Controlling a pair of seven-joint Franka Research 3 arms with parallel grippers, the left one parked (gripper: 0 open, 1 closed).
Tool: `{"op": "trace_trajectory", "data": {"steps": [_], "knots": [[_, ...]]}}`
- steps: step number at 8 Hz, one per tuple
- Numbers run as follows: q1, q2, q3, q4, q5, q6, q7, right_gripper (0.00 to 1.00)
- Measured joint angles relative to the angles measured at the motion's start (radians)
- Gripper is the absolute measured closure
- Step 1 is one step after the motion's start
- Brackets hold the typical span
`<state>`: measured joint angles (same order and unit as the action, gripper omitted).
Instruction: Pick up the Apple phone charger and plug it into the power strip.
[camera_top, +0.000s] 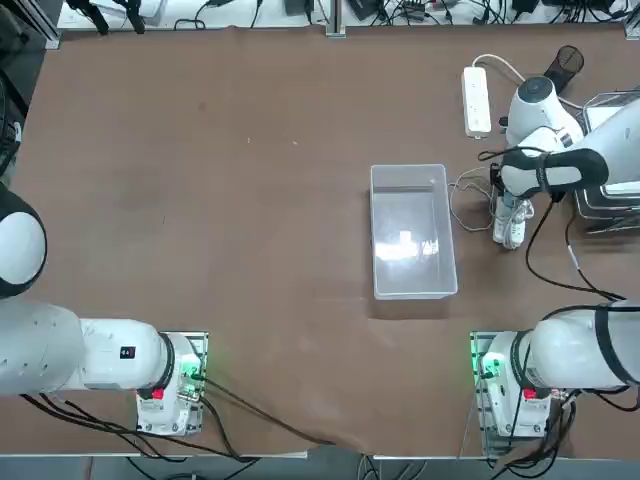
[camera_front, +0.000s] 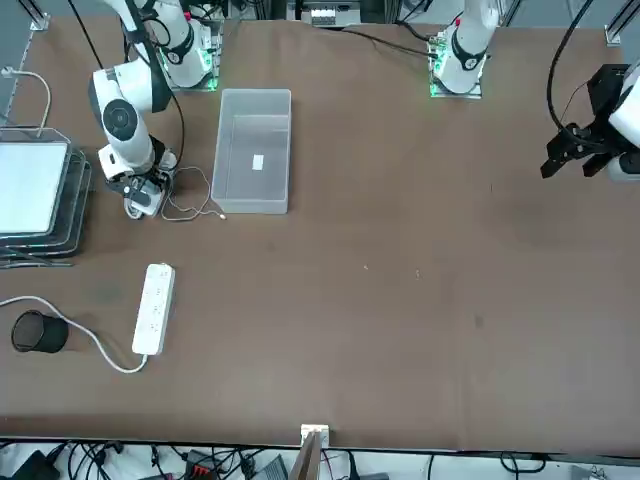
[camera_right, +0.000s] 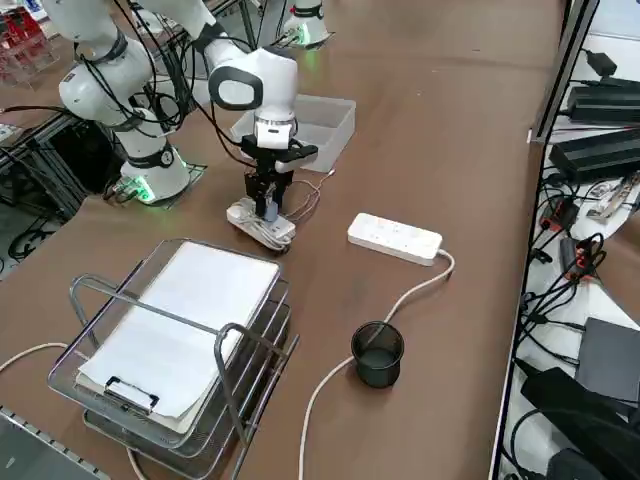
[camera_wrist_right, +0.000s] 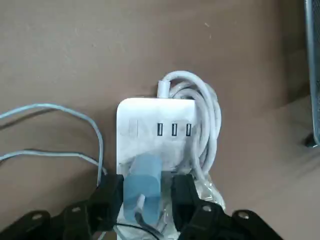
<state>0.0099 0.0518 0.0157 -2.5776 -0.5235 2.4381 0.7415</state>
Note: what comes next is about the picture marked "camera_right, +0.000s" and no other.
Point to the flat dark grey box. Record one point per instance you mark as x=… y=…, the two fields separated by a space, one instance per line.
x=612 y=355

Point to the grey metal panel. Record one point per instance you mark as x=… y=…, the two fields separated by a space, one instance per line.
x=30 y=450

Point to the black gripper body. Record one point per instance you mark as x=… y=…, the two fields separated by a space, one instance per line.
x=267 y=160

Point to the translucent plastic bin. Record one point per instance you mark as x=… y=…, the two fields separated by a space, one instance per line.
x=325 y=125

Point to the long black power adapter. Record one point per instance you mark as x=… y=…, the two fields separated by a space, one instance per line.
x=595 y=155
x=605 y=102

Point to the black bag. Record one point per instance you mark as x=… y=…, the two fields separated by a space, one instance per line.
x=575 y=415

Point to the silver metal mesh tray stack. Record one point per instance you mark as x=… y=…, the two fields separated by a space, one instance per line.
x=240 y=390

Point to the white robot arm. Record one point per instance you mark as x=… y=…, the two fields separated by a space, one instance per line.
x=307 y=25
x=270 y=75

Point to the black mesh pen cup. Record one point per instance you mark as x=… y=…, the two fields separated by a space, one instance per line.
x=377 y=360

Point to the white paper on clipboard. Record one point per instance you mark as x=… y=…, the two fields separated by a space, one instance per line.
x=190 y=320

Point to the clear acrylic rack with red items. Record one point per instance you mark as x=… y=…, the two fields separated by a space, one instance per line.
x=25 y=50

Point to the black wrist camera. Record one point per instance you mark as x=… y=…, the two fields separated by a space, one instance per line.
x=300 y=155

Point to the aluminium frame post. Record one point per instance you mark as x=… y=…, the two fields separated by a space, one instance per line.
x=562 y=75

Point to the black aluminium frame stand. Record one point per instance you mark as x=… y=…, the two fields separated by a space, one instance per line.
x=60 y=165

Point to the small black power adapter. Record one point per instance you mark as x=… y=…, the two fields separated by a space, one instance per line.
x=601 y=62

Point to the white Apple phone charger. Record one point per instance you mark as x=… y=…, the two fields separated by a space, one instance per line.
x=271 y=212

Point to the large white power strip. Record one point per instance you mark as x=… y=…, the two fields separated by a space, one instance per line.
x=395 y=237

